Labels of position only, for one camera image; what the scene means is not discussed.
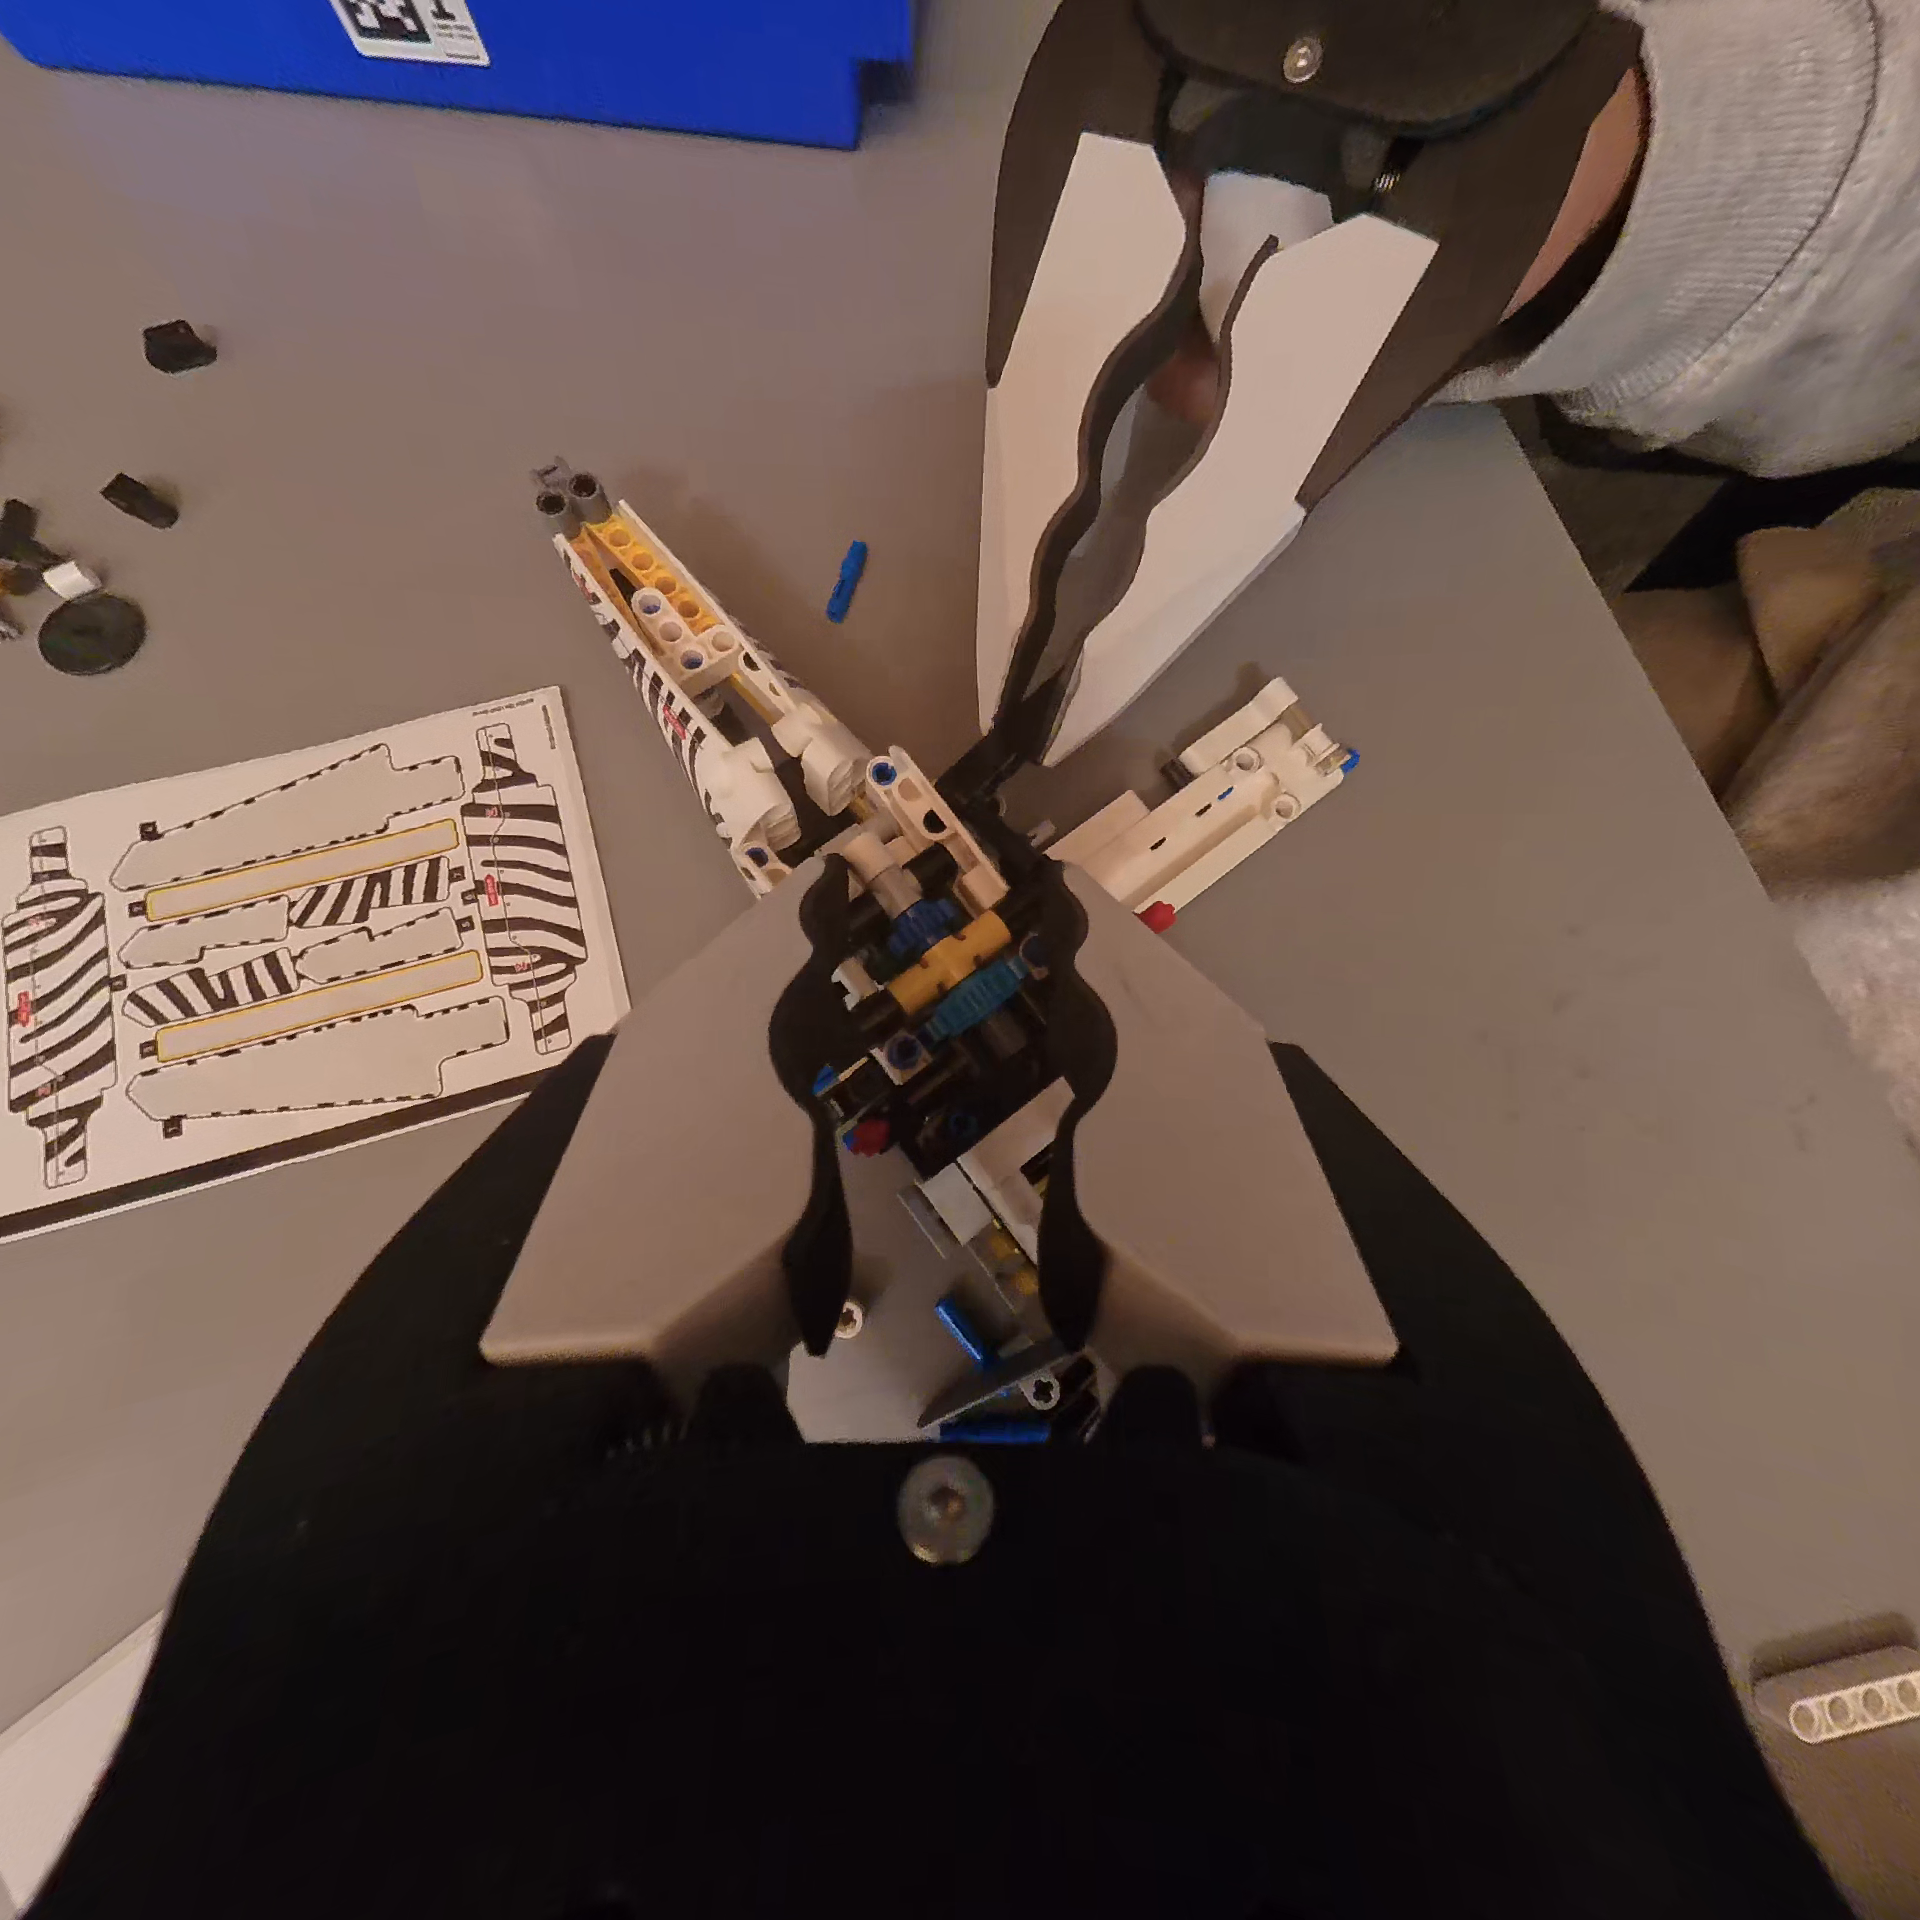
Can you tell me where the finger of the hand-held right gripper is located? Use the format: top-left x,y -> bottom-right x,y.
1043,215 -> 1442,771
976,132 -> 1210,736

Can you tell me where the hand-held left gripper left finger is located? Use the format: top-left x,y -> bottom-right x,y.
480,861 -> 857,1367

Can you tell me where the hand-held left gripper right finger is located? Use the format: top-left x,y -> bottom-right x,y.
1036,882 -> 1403,1373

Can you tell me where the white lego skid assembly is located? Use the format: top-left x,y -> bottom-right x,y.
1050,674 -> 1364,924

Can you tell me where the long black lego beam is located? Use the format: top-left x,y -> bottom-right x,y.
937,660 -> 1058,805

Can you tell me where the zebra striped lego helicopter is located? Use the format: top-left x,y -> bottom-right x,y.
534,456 -> 1187,1442

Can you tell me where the short white lego beam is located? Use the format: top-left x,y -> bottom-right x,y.
1752,1658 -> 1920,1741

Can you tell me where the small grey black lego assembly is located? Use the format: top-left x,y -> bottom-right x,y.
0,495 -> 105,639

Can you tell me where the person's right hand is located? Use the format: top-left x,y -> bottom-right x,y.
1147,293 -> 1233,426

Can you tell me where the zebra sticker sheet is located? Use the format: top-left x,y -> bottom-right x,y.
0,687 -> 628,1244

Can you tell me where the blue plastic bin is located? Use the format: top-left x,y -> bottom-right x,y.
0,0 -> 916,152

